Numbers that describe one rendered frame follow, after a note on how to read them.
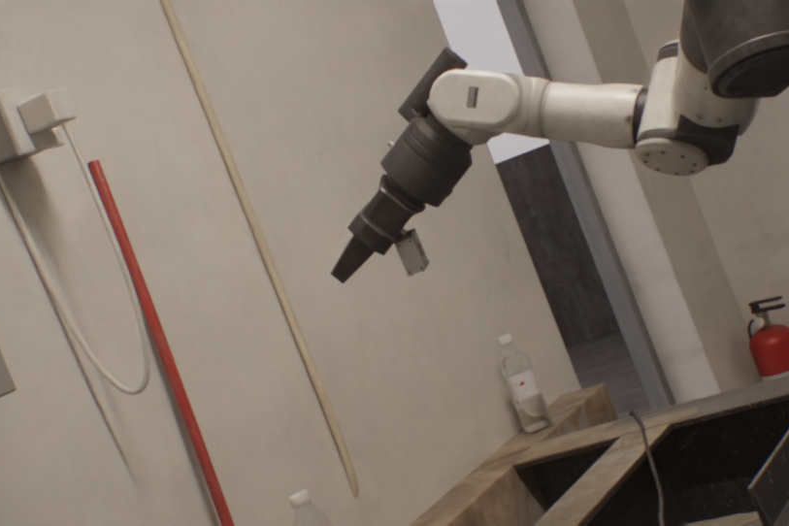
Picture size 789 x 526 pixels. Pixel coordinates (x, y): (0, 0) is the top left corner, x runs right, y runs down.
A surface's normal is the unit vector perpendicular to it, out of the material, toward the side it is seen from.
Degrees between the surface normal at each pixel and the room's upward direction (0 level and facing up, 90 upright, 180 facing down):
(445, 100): 76
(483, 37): 90
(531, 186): 90
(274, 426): 90
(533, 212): 90
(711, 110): 139
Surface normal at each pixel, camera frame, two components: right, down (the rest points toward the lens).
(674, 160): -0.25, 0.93
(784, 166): -0.43, 0.22
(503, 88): -0.40, -0.05
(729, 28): -0.62, -0.12
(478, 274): 0.83, -0.29
